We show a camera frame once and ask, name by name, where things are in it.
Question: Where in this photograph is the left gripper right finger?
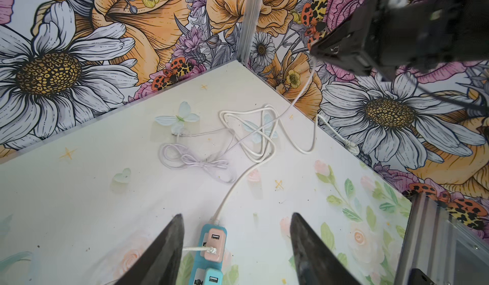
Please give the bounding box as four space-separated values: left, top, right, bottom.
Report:
290 212 359 285

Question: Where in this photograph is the white power strip cord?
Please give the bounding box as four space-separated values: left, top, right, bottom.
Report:
211 103 360 226

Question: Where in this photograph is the teal plug adapter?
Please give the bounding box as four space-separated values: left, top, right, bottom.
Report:
191 268 224 285

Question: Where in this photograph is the pink usb charger block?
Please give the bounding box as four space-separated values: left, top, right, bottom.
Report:
200 228 227 263

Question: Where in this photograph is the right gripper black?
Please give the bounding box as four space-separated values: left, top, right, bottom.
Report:
309 0 429 79

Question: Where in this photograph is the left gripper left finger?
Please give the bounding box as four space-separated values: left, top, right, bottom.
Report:
115 214 185 285

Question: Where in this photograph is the teal power strip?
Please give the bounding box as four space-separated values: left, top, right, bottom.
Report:
184 222 227 284

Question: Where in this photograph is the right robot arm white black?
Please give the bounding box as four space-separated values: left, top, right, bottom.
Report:
311 0 488 81

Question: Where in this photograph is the lilac usb cable bundle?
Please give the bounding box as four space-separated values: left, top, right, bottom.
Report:
158 57 318 184

